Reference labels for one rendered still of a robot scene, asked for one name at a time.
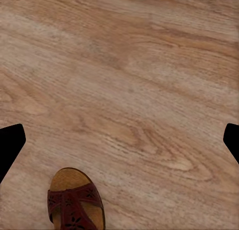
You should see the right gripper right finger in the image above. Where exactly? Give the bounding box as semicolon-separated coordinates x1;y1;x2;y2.
223;123;239;163

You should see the sandal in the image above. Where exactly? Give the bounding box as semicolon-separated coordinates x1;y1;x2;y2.
47;167;105;230

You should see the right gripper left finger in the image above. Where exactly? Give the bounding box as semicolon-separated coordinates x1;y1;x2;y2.
0;123;26;183

